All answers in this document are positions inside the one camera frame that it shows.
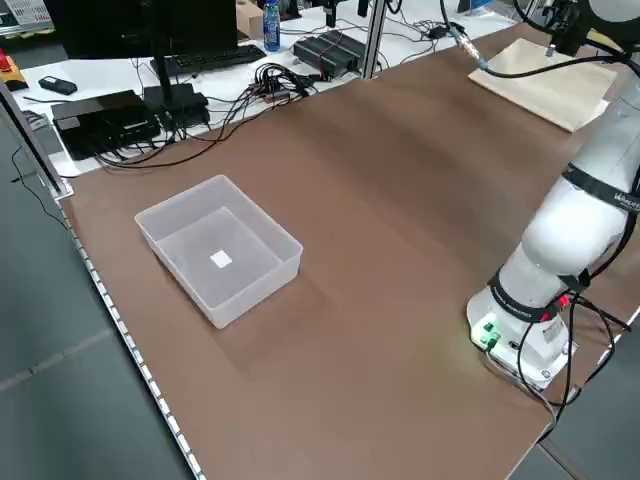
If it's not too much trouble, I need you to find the small black handheld device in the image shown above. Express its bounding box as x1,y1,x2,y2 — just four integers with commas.
38,74,79,97

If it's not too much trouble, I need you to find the red emergency stop button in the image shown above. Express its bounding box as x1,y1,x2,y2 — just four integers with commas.
0,47,25,92

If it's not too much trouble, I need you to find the slanted aluminium frame bar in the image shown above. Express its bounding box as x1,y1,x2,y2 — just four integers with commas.
0,79,75,202

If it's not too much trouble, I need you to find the black finned power supply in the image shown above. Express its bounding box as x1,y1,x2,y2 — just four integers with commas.
292,29,367,81

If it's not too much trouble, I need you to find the clear plastic box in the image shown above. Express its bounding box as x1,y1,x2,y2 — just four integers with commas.
133,173,305,330

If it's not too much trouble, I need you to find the black computer monitor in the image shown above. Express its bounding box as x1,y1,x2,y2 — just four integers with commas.
49,0,239,131

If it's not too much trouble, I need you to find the black keyboard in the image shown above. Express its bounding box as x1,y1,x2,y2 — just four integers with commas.
149,44,269,79

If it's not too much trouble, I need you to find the brown cardboard box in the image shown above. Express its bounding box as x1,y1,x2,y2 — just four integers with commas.
234,0,265,41

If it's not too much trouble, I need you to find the black usb hub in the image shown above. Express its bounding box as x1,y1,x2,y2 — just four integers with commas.
247,62,321,105

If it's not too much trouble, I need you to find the black box device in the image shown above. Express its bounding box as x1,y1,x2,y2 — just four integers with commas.
49,89,162,162

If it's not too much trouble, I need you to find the aluminium frame post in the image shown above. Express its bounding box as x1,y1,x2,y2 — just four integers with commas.
360,0,390,81

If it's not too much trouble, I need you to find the blue drink bottle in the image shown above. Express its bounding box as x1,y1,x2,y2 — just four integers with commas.
262,0,282,53

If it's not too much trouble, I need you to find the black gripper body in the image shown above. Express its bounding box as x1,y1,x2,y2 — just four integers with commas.
548,0,592,24

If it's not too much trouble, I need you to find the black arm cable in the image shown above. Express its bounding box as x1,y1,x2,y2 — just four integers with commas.
439,0,640,422

